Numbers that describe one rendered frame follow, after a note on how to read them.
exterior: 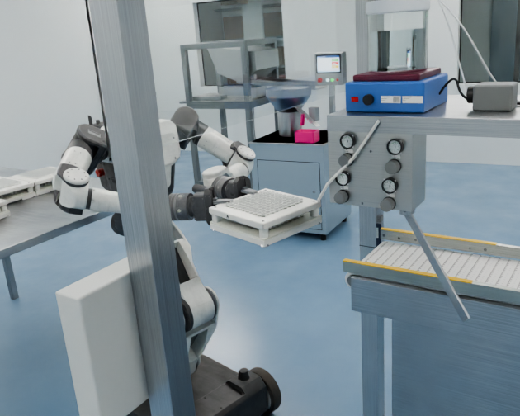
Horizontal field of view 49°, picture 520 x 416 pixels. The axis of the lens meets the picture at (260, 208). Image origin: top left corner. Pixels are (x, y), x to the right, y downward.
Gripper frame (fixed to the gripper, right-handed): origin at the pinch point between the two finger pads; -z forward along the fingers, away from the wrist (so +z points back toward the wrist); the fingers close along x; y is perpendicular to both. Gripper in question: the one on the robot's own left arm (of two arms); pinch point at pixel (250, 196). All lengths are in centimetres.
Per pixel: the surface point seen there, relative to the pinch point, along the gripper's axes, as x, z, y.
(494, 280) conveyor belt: 16, -73, -22
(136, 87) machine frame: -43, -66, 64
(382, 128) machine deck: -26, -57, -1
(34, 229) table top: 15, 80, 50
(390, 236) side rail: 13.4, -36.7, -25.4
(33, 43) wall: -71, 532, -94
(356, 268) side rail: 13.2, -46.6, -0.2
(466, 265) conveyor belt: 16, -63, -26
